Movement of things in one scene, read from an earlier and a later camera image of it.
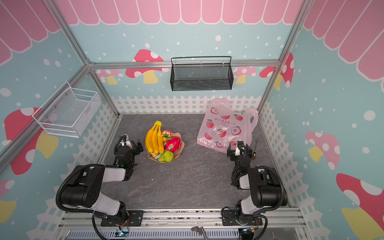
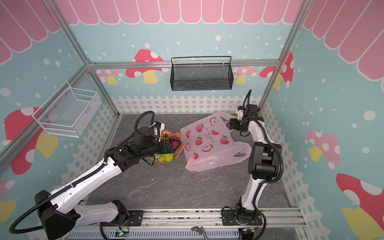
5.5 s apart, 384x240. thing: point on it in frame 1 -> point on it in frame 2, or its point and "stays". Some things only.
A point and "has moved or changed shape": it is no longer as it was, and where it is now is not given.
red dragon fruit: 173,144 stays
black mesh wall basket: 199,73 stays
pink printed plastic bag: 222,127 has moved or changed shape
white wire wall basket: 67,112 stays
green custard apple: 167,156 stays
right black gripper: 242,149 -> 232,124
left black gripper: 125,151 -> 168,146
